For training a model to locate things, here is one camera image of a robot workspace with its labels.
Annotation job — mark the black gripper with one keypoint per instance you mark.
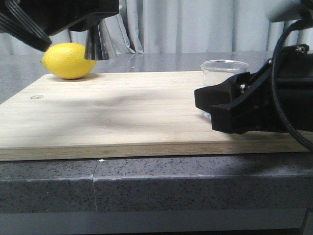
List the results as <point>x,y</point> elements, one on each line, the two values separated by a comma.
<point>295,93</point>
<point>54,16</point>

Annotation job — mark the clear glass measuring beaker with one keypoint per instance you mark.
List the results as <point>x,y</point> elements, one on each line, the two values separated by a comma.
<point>217,71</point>

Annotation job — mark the steel jigger shaker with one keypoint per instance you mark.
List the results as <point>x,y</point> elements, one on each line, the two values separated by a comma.
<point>98,43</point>

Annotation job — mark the yellow lemon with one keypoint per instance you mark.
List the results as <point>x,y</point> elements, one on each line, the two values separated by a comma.
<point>67,61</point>

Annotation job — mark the grey curtain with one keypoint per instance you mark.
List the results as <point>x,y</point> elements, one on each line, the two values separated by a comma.
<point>196,26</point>

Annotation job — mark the light wooden cutting board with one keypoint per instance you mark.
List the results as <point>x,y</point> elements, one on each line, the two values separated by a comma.
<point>105,115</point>

